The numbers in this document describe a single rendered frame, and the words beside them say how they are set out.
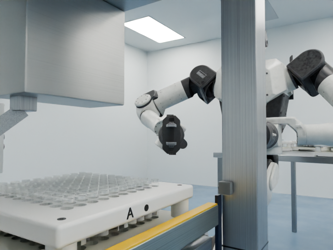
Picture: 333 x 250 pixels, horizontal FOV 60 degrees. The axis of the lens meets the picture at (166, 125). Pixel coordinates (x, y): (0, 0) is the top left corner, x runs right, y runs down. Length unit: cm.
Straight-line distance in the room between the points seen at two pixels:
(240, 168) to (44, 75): 34
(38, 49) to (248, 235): 44
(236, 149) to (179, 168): 565
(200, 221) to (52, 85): 31
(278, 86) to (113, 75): 68
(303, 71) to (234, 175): 70
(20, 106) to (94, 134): 485
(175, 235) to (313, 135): 69
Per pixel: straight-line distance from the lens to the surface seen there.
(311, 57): 115
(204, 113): 583
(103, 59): 58
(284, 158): 176
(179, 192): 42
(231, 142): 49
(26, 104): 51
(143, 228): 40
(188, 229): 40
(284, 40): 561
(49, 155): 476
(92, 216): 29
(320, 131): 99
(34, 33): 50
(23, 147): 452
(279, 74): 113
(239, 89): 49
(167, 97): 128
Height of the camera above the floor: 98
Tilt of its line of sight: 2 degrees up
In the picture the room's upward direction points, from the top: straight up
